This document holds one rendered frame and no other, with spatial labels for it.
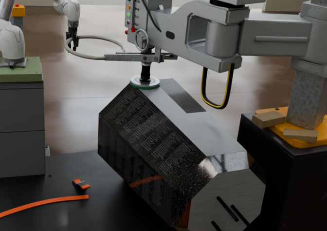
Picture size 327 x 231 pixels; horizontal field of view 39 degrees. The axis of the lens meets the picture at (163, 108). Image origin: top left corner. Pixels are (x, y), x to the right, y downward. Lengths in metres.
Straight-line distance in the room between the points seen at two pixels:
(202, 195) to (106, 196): 1.17
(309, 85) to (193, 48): 0.76
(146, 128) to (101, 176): 0.92
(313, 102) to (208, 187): 0.94
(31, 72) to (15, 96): 0.21
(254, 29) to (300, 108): 0.66
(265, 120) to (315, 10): 0.72
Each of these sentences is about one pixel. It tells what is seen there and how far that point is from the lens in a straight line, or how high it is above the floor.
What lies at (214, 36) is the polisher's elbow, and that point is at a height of 1.36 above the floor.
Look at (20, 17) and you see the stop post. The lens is 4.33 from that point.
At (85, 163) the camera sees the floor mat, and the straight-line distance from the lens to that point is 3.85.
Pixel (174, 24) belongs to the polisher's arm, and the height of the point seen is 1.35.
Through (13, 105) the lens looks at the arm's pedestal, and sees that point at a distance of 3.45.
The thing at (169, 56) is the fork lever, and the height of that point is 1.09.
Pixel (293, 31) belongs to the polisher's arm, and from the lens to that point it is 2.78.
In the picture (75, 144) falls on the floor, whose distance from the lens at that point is 4.17.
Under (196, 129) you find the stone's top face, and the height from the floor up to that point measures 0.82.
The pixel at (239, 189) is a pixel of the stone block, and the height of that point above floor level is 0.64.
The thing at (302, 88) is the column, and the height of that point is 1.03.
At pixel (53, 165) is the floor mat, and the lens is 3.84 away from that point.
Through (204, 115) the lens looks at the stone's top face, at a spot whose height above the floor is 0.82.
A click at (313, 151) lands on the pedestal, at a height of 0.74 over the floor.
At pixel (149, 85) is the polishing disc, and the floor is 0.85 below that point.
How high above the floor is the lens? 2.02
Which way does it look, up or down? 24 degrees down
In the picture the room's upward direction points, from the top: 5 degrees clockwise
